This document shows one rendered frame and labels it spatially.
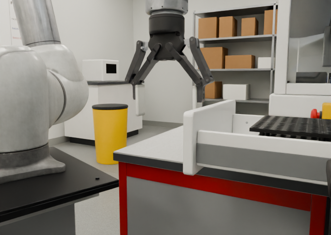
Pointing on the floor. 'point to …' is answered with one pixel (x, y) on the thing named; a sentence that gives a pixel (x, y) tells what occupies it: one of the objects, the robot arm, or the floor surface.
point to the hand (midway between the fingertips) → (166, 112)
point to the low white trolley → (209, 196)
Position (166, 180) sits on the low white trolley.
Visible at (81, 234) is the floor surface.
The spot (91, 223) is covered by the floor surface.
